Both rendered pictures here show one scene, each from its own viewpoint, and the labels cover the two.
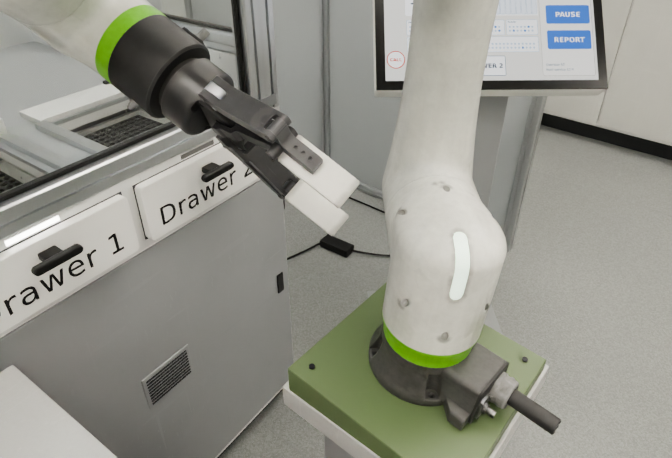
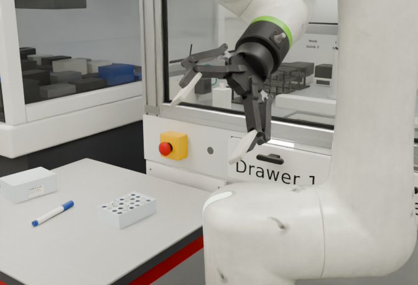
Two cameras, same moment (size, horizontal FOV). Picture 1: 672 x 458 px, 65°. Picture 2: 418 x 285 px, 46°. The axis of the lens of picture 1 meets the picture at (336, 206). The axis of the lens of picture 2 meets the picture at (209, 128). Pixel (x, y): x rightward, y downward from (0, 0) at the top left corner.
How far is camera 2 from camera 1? 89 cm
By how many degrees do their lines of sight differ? 82
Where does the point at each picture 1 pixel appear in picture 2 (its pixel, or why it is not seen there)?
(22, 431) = (199, 211)
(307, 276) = not seen: outside the picture
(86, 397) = not seen: hidden behind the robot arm
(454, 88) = (337, 112)
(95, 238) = (301, 169)
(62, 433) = (197, 220)
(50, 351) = not seen: hidden behind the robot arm
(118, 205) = (323, 160)
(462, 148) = (342, 179)
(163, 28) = (257, 25)
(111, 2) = (260, 12)
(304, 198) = (244, 139)
